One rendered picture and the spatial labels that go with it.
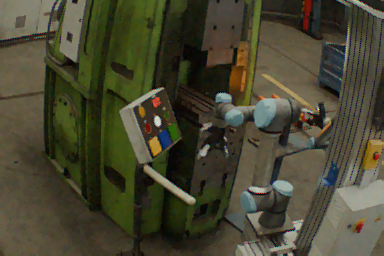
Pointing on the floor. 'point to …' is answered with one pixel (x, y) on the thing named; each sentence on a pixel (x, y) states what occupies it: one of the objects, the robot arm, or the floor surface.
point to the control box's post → (138, 205)
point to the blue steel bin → (332, 65)
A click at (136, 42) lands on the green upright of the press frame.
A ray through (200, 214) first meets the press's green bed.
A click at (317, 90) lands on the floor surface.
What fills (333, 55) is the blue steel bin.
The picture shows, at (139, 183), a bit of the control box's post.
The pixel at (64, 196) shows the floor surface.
